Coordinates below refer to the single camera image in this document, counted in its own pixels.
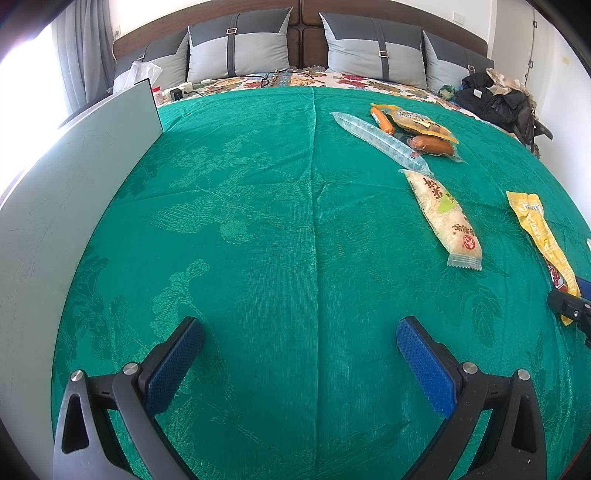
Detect small red snack packet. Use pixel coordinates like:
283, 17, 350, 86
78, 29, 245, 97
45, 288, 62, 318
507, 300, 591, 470
545, 261, 568, 292

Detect yellow-edged sausage packet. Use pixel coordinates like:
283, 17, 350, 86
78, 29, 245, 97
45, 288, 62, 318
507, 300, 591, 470
370, 104, 465, 163

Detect brown padded headboard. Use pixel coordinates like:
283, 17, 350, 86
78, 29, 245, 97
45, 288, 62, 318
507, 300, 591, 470
113, 0, 489, 84

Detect white power strip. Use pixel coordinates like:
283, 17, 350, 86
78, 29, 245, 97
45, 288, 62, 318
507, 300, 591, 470
164, 82, 204, 100

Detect pale rice cracker packet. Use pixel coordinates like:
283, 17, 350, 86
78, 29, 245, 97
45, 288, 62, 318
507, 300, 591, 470
399, 168, 483, 271

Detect grey curtain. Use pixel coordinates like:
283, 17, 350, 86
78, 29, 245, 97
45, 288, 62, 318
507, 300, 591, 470
51, 0, 116, 116

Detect grey pillow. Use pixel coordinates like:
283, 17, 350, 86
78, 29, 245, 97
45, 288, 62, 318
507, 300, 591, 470
318, 13, 428, 88
115, 30, 191, 90
187, 7, 294, 84
422, 30, 496, 93

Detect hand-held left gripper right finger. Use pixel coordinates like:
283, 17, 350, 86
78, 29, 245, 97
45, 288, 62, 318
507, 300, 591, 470
396, 316, 548, 480

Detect clear plastic bag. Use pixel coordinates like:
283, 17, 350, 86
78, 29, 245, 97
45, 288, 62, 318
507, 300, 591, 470
113, 61, 162, 95

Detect white cardboard box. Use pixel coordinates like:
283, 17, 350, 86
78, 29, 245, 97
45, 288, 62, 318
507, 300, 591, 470
0, 78, 164, 462

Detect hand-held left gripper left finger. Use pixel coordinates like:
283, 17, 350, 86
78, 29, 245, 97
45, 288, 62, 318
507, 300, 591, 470
52, 316, 205, 480

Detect pile of black clothes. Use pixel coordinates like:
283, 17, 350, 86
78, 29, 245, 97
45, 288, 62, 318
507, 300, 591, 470
455, 68, 554, 148

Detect long clear tube packet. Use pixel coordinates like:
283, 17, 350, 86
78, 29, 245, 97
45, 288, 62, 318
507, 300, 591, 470
330, 112, 435, 178

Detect yellow snack packet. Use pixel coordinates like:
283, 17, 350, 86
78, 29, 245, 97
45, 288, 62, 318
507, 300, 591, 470
506, 191, 581, 326

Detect green blanket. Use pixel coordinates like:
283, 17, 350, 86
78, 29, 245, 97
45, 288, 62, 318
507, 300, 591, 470
51, 85, 591, 480

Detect floral bedsheet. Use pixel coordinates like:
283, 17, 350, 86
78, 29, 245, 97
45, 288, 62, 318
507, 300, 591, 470
157, 68, 527, 145

